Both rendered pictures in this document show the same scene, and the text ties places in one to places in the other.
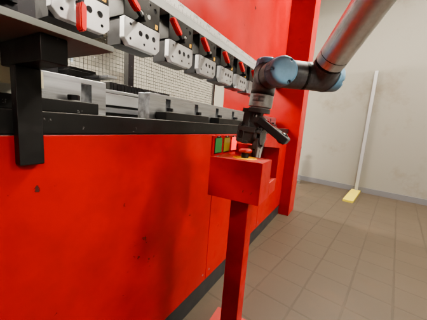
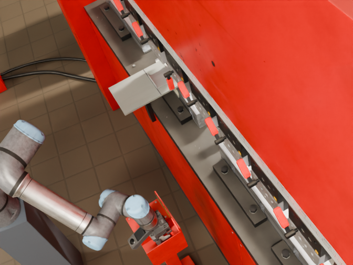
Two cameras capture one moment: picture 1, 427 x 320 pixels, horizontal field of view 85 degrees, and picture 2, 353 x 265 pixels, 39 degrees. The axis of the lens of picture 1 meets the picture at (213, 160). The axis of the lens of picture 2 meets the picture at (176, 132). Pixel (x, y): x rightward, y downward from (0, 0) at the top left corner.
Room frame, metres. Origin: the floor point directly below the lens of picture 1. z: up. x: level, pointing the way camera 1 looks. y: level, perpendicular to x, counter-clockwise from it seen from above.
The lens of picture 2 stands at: (1.55, -0.58, 2.55)
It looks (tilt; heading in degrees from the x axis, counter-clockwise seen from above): 53 degrees down; 137
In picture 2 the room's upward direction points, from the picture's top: 18 degrees counter-clockwise
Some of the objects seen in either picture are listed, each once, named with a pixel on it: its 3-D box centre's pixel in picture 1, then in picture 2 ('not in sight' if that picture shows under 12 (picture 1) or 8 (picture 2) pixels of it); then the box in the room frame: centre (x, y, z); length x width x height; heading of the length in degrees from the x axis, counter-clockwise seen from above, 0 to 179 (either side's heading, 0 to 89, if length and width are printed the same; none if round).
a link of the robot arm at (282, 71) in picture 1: (283, 73); (114, 205); (0.67, -0.17, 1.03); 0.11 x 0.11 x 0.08; 6
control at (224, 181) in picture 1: (246, 165); (155, 229); (0.74, -0.11, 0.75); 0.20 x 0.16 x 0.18; 153
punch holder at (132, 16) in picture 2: not in sight; (140, 11); (0.31, 0.59, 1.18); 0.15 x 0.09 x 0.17; 150
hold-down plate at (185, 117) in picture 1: (185, 117); (238, 192); (1.00, 0.13, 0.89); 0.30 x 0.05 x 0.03; 150
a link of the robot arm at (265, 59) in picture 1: (265, 77); (138, 209); (0.77, -0.15, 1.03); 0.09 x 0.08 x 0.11; 6
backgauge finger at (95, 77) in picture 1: (88, 75); not in sight; (0.86, 0.46, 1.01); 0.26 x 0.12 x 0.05; 60
